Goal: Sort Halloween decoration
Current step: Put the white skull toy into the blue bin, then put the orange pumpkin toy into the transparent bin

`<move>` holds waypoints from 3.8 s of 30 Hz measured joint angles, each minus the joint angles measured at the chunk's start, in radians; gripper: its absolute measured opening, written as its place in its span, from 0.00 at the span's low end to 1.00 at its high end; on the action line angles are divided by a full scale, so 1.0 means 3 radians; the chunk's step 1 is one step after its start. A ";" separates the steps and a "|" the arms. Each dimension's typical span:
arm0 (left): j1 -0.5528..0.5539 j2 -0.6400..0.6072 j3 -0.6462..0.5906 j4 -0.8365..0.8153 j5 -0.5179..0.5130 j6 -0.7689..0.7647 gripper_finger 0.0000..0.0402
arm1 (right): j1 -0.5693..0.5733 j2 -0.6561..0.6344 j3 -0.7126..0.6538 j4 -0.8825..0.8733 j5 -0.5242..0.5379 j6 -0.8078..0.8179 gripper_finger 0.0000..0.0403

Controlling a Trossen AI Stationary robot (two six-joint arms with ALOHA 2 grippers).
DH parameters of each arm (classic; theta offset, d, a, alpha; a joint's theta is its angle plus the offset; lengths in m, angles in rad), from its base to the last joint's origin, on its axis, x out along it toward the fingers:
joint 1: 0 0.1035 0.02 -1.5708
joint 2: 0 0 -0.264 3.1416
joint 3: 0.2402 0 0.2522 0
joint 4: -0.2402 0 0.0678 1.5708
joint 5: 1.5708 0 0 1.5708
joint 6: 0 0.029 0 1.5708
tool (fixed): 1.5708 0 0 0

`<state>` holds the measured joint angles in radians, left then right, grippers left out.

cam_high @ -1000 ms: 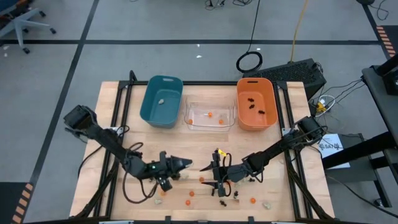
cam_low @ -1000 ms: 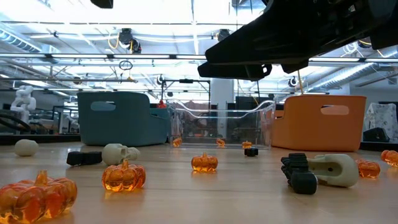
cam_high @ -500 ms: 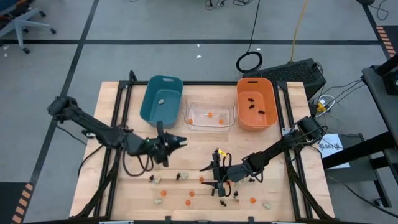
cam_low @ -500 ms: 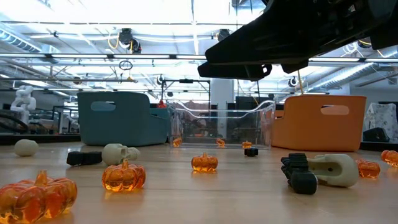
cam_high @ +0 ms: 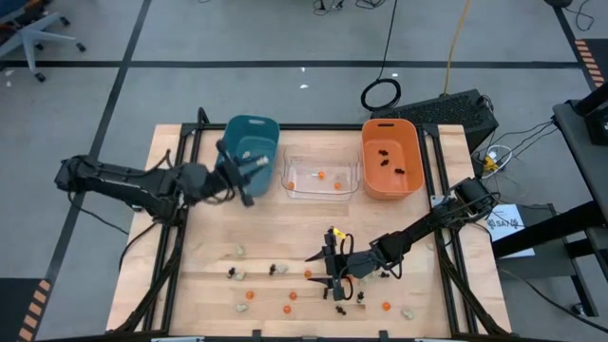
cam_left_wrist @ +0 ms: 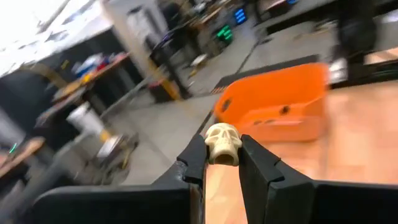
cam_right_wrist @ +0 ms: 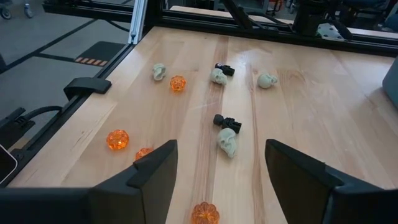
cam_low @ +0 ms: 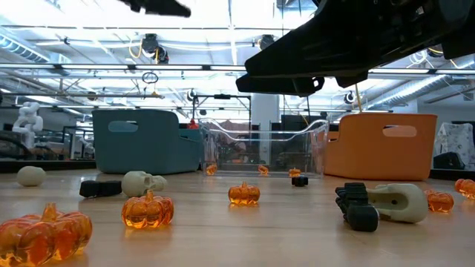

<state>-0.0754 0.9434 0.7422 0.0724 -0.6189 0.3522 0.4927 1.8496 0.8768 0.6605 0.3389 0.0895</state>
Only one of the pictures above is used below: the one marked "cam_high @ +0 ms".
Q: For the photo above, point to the white paper sheet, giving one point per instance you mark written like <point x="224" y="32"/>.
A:
<point x="510" y="237"/>

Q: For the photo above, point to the black side table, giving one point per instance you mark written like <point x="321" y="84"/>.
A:
<point x="582" y="157"/>

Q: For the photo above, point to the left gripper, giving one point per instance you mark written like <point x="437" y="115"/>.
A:
<point x="228" y="178"/>

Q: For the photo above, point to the black computer tower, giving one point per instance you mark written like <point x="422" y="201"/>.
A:
<point x="442" y="111"/>

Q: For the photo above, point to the orange plastic bin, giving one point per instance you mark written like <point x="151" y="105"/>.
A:
<point x="394" y="186"/>

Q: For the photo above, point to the black caster wheel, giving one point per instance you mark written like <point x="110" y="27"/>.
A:
<point x="577" y="309"/>

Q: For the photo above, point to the blue office chair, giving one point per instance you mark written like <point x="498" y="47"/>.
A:
<point x="28" y="35"/>

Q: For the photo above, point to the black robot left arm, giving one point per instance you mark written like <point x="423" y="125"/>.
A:
<point x="123" y="183"/>

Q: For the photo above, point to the grey metal mounting plate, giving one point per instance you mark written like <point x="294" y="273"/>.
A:
<point x="436" y="201"/>

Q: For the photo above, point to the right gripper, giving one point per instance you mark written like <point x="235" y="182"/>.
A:
<point x="354" y="266"/>

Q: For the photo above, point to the teal plastic bin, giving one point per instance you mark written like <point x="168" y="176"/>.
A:
<point x="256" y="184"/>

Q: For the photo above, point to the black plastic bracket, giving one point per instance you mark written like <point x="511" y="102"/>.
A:
<point x="382" y="335"/>
<point x="256" y="335"/>

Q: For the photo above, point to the silver aluminium bar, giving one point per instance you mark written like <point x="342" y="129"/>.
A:
<point x="178" y="339"/>

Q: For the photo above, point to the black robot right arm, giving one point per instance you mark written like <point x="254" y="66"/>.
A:
<point x="427" y="223"/>

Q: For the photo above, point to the clear plastic bin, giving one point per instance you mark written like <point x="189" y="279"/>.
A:
<point x="304" y="191"/>

